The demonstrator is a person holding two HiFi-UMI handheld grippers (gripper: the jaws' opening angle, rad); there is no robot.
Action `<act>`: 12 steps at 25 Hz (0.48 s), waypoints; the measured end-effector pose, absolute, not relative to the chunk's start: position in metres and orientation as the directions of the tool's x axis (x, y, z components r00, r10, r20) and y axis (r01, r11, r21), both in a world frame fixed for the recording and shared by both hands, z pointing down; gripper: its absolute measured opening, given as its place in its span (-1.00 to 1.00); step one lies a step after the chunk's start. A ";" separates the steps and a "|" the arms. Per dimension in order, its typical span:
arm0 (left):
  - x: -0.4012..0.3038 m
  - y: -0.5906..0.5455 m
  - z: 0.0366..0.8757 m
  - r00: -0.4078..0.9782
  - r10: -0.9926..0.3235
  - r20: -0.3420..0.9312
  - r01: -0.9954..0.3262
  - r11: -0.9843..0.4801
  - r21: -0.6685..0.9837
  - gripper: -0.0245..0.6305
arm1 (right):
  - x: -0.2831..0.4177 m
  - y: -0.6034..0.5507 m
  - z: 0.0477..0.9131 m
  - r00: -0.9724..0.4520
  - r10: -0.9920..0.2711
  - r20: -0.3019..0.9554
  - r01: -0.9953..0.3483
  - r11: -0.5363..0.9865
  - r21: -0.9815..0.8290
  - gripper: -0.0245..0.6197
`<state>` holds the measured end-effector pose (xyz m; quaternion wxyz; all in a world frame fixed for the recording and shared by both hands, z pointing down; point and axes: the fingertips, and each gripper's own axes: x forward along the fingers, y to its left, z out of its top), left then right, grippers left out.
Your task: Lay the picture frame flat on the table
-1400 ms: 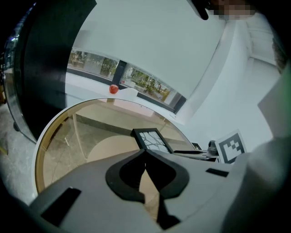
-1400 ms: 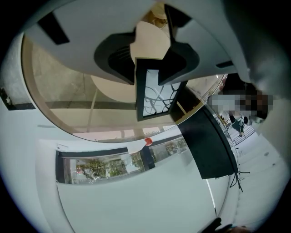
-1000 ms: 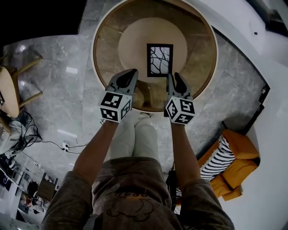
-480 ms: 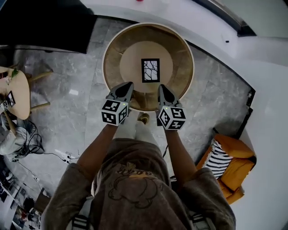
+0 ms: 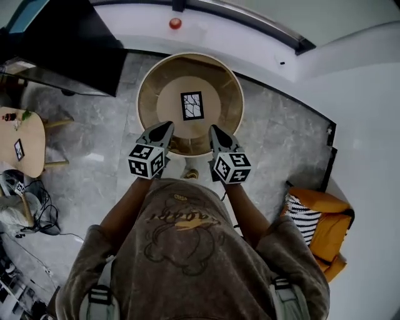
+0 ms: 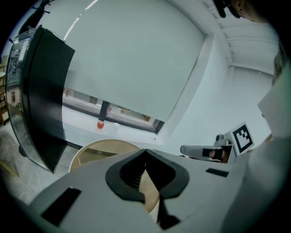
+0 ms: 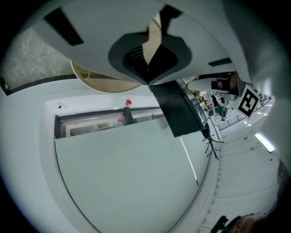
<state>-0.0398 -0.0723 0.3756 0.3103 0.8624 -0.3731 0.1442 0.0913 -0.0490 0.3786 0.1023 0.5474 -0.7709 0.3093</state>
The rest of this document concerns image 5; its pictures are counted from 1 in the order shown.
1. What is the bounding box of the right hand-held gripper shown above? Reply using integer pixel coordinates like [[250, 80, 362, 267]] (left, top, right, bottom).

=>
[[207, 124, 252, 186]]

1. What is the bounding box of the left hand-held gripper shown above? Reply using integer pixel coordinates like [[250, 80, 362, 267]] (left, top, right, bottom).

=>
[[127, 121, 176, 181]]

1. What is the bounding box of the black picture frame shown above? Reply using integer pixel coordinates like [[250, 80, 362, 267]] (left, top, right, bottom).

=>
[[180, 91, 205, 121]]

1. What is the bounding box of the person's left forearm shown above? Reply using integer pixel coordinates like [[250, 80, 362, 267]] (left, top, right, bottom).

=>
[[99, 177, 156, 248]]

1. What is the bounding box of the person's right forearm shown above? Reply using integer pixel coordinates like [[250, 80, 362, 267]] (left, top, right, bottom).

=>
[[224, 182, 271, 248]]

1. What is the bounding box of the round wooden table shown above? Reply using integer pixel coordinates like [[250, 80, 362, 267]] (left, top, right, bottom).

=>
[[136, 51, 245, 157]]

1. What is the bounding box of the black white striped blanket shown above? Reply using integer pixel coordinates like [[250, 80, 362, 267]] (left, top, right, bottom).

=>
[[284, 193, 323, 248]]

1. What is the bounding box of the black cabinet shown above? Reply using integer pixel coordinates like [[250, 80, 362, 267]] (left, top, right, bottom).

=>
[[0, 0, 126, 98]]

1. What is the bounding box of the brown printed t-shirt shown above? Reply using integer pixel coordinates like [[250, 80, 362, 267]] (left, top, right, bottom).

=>
[[56, 177, 331, 320]]

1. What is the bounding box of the wooden side table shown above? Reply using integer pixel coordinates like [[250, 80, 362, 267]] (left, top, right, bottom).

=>
[[0, 106, 75, 179]]

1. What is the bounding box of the orange armchair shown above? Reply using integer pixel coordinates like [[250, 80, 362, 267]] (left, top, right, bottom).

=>
[[279, 186, 356, 284]]

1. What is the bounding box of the small flower bunch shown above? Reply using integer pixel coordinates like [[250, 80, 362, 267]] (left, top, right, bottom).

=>
[[12, 109, 33, 129]]

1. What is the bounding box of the grey white fabric bundle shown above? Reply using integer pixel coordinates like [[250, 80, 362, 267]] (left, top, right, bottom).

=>
[[0, 170, 42, 226]]

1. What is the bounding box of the teal board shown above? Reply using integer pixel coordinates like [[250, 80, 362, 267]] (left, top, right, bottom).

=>
[[6, 0, 51, 34]]

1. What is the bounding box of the cluttered storage shelf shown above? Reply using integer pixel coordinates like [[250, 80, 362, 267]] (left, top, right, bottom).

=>
[[0, 246, 60, 320]]

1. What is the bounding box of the black cable bundle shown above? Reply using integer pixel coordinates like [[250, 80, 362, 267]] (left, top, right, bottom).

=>
[[19, 179, 61, 237]]

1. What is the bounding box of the printed marker tag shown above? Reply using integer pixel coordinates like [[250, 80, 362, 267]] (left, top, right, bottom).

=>
[[13, 138, 26, 162]]

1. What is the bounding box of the grey backpack strap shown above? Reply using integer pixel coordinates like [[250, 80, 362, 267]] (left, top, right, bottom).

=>
[[79, 254, 121, 320], [270, 274, 310, 320]]

